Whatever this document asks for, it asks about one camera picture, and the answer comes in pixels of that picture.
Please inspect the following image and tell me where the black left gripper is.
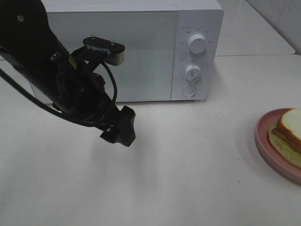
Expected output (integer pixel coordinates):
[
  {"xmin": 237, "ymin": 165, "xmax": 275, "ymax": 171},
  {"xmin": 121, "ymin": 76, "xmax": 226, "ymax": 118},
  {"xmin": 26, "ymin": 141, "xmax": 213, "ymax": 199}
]
[{"xmin": 53, "ymin": 70, "xmax": 136, "ymax": 147}]

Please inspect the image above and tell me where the round white door button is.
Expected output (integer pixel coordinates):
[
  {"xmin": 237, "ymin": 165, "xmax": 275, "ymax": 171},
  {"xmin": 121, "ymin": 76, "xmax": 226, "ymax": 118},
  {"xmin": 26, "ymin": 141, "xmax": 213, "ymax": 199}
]
[{"xmin": 182, "ymin": 86, "xmax": 197, "ymax": 97}]

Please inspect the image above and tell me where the white microwave knob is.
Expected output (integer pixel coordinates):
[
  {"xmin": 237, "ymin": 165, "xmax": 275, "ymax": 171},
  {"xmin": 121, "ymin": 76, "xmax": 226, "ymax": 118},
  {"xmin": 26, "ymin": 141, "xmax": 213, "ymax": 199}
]
[
  {"xmin": 185, "ymin": 65, "xmax": 202, "ymax": 81},
  {"xmin": 188, "ymin": 33, "xmax": 207, "ymax": 54}
]

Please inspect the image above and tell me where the pink plate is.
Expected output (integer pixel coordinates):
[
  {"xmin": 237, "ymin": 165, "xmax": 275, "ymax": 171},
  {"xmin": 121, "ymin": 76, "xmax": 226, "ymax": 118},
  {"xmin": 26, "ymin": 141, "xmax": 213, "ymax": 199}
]
[{"xmin": 255, "ymin": 108, "xmax": 301, "ymax": 184}]

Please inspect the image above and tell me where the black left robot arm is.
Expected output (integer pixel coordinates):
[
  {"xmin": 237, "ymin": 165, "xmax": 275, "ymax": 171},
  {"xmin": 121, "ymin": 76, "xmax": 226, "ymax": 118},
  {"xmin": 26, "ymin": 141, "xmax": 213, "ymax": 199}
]
[{"xmin": 0, "ymin": 0, "xmax": 135, "ymax": 147}]

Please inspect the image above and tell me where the sandwich on plate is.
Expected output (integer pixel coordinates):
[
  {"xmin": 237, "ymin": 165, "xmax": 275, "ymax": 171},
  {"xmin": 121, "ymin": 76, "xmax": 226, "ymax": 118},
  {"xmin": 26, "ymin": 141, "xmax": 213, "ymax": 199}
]
[{"xmin": 268, "ymin": 108, "xmax": 301, "ymax": 168}]

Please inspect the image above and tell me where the white microwave oven body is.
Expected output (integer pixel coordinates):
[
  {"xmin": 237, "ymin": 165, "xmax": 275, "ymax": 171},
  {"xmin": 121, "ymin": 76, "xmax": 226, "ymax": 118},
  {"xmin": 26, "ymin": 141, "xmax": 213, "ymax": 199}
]
[{"xmin": 43, "ymin": 0, "xmax": 224, "ymax": 102}]

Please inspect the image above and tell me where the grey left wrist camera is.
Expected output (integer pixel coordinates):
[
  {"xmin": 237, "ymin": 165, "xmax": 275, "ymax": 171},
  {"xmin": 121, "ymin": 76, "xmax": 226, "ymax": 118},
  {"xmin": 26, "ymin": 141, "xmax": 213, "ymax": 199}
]
[{"xmin": 83, "ymin": 36, "xmax": 125, "ymax": 66}]

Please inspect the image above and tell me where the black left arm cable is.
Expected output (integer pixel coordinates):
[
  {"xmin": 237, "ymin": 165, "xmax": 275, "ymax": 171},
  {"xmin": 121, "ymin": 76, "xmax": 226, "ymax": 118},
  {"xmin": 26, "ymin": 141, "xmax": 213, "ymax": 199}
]
[{"xmin": 0, "ymin": 61, "xmax": 118, "ymax": 129}]

